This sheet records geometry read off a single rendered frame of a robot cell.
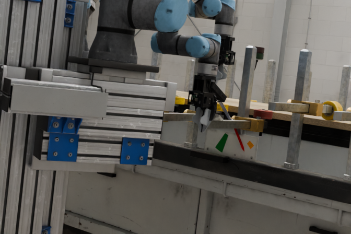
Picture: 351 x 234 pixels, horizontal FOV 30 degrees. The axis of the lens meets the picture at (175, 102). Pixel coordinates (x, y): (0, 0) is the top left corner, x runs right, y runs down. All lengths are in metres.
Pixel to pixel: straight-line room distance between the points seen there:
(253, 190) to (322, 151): 0.33
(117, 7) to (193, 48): 0.42
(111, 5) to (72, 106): 0.35
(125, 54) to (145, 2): 0.16
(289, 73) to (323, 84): 0.59
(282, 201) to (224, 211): 0.49
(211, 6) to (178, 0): 0.62
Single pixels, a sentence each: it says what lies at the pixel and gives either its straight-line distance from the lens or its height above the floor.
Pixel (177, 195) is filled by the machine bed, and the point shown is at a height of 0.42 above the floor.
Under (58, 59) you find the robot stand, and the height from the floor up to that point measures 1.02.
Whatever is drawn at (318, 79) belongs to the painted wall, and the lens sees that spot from 10.35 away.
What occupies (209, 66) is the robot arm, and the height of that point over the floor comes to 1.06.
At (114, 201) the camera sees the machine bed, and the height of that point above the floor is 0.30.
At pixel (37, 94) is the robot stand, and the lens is 1.77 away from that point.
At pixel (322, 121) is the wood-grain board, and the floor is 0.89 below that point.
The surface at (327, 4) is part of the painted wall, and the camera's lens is 10.43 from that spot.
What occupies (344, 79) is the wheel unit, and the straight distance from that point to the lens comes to 3.71.
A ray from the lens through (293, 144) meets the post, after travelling 2.61.
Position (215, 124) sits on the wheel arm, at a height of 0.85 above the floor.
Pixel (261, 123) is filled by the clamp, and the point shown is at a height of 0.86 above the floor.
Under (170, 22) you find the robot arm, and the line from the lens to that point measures 1.91.
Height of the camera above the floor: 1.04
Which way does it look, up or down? 3 degrees down
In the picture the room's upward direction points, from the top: 7 degrees clockwise
